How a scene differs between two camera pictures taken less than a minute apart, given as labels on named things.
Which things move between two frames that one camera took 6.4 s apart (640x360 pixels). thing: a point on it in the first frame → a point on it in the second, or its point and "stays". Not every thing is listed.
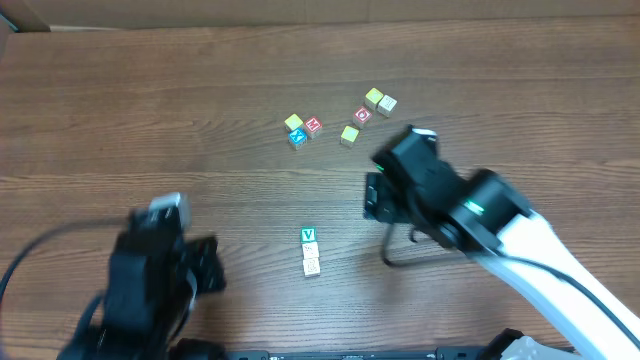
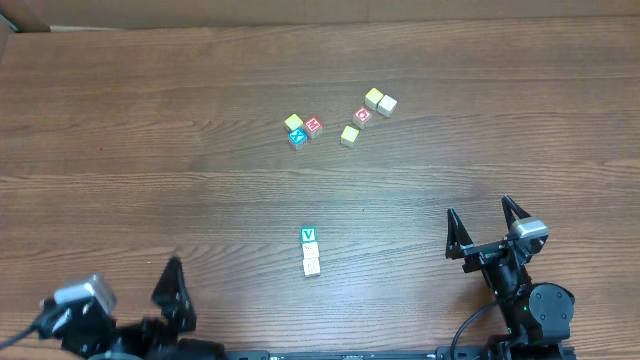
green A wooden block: x=308 y=234 stays
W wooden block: x=311 y=267 stays
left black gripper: x=206 y=265 → x=142 y=327
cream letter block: x=310 y=250 stays
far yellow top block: x=372 y=98 stays
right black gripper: x=376 y=198 → x=486 y=248
